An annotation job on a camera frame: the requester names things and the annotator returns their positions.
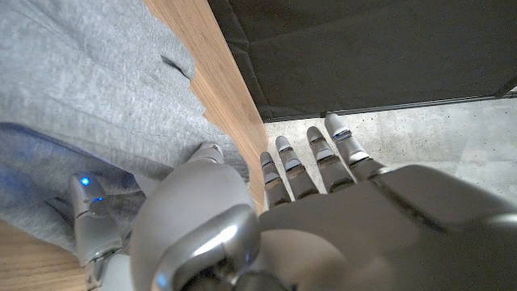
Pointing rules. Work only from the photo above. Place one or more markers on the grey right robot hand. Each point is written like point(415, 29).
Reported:
point(95, 226)

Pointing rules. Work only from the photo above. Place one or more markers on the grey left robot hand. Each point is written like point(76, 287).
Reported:
point(343, 230)

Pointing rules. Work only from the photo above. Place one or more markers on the gray shorts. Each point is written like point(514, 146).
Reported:
point(81, 81)

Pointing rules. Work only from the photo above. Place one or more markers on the black backdrop curtain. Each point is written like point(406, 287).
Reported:
point(363, 52)

